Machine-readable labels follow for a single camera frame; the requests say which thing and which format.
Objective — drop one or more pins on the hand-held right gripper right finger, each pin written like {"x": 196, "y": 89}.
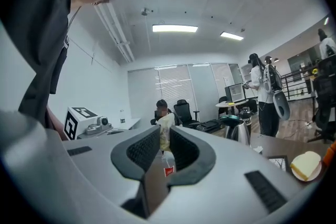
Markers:
{"x": 223, "y": 191}

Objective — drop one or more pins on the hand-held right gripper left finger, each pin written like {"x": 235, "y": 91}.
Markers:
{"x": 78, "y": 178}

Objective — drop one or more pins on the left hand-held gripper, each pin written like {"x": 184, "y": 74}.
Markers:
{"x": 71, "y": 123}

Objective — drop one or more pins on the crumpled white tissue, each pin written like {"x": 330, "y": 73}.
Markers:
{"x": 257, "y": 149}

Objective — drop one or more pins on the white side desk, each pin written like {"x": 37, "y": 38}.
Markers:
{"x": 128, "y": 123}

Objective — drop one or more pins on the black walking pad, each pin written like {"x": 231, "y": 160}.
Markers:
{"x": 210, "y": 126}

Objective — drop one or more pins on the black water bottle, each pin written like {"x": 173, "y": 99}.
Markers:
{"x": 246, "y": 115}

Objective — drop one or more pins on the pale bread slice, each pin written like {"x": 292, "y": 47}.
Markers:
{"x": 305, "y": 164}

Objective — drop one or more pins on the round wooden table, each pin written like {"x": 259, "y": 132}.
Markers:
{"x": 236, "y": 105}

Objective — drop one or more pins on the black office chair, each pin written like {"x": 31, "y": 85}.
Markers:
{"x": 325, "y": 97}
{"x": 183, "y": 112}

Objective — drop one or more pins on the white round plate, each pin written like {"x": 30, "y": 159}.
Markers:
{"x": 316, "y": 174}

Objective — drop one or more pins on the black-framed display box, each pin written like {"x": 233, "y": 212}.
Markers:
{"x": 236, "y": 93}

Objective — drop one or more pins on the white ceiling conduit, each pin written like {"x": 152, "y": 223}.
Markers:
{"x": 115, "y": 29}

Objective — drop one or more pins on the person's black clothing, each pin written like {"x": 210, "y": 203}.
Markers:
{"x": 31, "y": 21}

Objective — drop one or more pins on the frosted glass partition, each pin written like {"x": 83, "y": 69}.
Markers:
{"x": 183, "y": 86}

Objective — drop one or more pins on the black metal railing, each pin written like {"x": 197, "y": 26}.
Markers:
{"x": 296, "y": 81}

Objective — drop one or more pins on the long ceiling light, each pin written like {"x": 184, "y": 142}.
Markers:
{"x": 231, "y": 35}
{"x": 174, "y": 28}

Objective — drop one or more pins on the black picture frame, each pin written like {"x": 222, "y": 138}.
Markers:
{"x": 278, "y": 163}

